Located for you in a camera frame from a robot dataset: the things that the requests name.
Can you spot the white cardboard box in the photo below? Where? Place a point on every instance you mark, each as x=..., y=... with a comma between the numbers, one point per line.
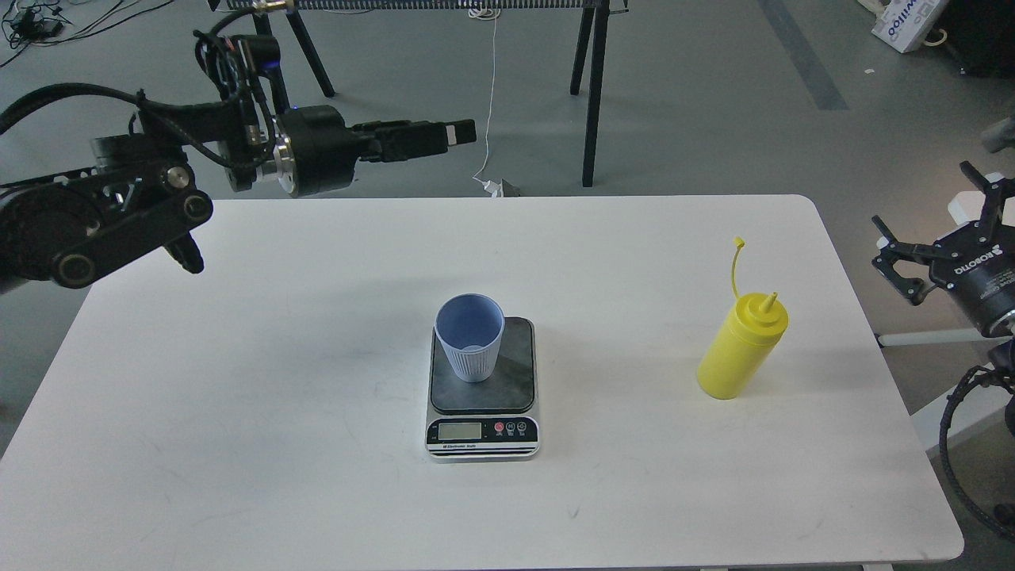
x=904, y=25

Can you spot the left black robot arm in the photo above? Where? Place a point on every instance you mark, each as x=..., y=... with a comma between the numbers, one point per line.
x=74, y=228

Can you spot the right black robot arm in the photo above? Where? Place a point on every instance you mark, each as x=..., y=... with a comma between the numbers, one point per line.
x=983, y=396

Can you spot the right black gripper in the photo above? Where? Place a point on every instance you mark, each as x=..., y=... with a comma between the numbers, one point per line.
x=978, y=276

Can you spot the yellow squeeze bottle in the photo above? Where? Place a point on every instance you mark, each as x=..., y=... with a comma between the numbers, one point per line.
x=751, y=329

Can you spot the digital kitchen scale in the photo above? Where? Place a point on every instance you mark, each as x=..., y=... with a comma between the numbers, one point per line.
x=494, y=420

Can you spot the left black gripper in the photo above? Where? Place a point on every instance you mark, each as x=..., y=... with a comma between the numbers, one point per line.
x=316, y=152

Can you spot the blue plastic cup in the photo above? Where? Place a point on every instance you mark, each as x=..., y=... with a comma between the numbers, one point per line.
x=470, y=329

